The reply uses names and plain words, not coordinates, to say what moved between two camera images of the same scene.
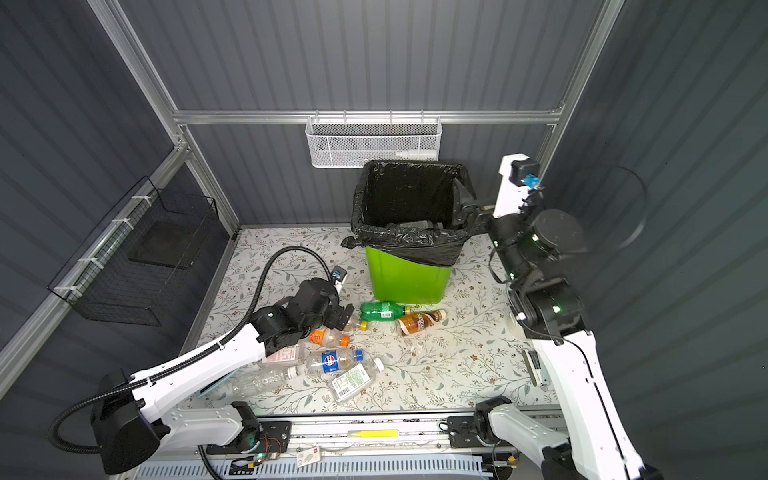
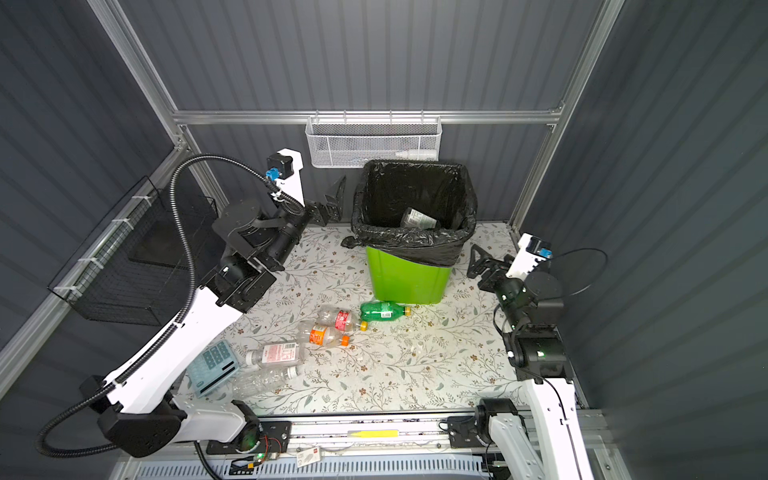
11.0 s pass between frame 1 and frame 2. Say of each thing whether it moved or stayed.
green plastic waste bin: stayed
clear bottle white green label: moved
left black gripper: moved
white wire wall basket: stayed
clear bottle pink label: stayed
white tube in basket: stayed
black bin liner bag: stayed
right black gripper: moved
